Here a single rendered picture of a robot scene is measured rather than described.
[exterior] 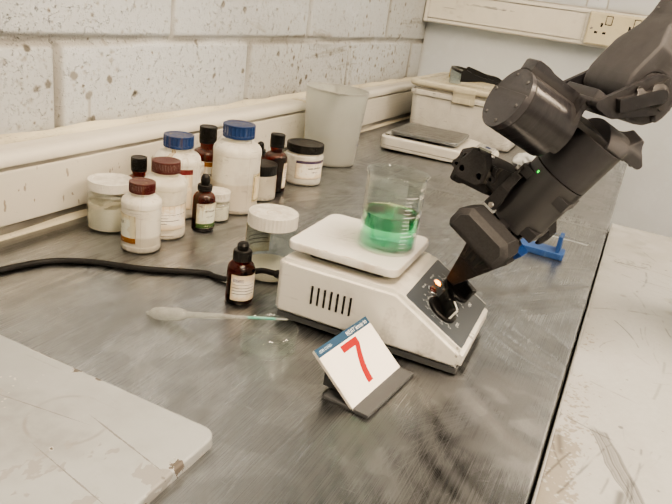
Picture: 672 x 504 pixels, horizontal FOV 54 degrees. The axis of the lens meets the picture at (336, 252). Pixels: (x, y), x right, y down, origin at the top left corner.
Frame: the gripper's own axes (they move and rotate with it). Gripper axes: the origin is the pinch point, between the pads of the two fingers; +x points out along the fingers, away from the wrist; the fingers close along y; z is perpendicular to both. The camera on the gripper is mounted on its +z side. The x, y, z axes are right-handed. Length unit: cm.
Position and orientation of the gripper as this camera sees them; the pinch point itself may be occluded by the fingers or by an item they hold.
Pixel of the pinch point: (474, 259)
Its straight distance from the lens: 69.3
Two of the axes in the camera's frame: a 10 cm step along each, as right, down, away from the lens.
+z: -6.3, -7.3, 2.6
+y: -5.2, 1.6, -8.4
